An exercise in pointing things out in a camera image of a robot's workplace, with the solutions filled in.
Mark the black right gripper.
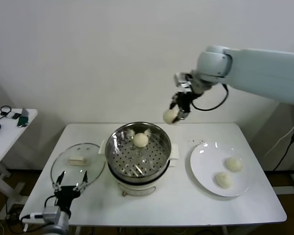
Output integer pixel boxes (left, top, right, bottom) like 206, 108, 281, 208
170, 91, 196, 122

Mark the white side table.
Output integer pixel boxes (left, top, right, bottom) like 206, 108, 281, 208
0, 108, 39, 205

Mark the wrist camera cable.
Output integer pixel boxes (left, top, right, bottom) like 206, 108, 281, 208
19, 194, 58, 222
191, 83, 229, 111

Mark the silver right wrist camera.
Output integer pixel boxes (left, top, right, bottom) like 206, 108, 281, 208
174, 72, 194, 94

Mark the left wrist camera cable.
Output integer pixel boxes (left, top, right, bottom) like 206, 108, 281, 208
19, 194, 58, 222

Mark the white steamed baozi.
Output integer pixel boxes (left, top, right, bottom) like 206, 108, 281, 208
224, 157, 244, 172
214, 171, 233, 189
133, 133, 149, 149
163, 109, 181, 125

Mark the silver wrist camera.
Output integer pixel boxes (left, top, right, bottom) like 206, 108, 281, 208
174, 72, 194, 94
42, 206, 61, 221

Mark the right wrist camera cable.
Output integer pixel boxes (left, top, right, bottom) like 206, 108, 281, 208
191, 83, 229, 111

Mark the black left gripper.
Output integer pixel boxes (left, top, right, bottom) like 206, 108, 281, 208
52, 170, 88, 211

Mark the round glass lid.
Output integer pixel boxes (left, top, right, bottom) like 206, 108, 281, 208
50, 142, 106, 190

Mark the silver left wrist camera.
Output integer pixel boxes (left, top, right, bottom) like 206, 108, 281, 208
42, 206, 61, 221

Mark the dark floor power strip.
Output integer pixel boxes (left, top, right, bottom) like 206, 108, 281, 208
6, 205, 24, 221

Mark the white hanging cable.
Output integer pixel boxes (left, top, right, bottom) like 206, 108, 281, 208
264, 122, 294, 157

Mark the large white plate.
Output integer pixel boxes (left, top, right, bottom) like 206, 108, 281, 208
190, 142, 252, 198

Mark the stainless steel steamer basket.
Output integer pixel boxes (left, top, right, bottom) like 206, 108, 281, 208
98, 121, 180, 184

